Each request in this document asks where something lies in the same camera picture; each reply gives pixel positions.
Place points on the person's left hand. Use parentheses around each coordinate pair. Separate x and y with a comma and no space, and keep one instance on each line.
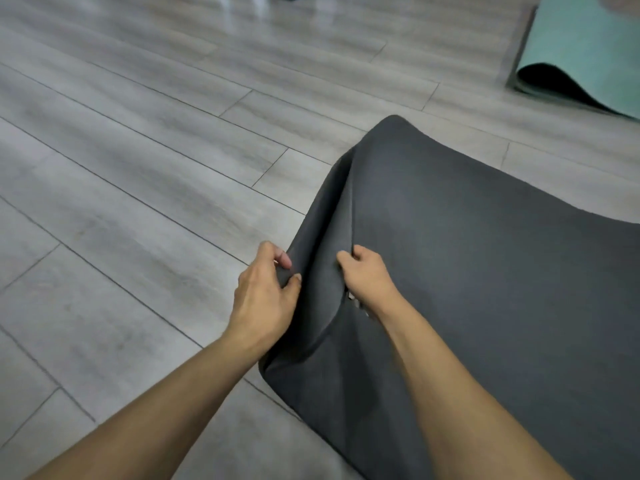
(262,304)

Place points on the person's right hand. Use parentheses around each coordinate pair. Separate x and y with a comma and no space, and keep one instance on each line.
(370,279)

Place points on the dark grey yoga mat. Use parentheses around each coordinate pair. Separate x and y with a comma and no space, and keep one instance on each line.
(500,269)

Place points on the person's left forearm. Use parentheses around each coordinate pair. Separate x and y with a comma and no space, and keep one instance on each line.
(140,414)

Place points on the person's right forearm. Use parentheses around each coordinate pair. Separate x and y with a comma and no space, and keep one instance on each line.
(465,394)

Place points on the teal floor mat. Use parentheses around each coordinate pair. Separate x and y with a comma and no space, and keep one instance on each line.
(580,49)

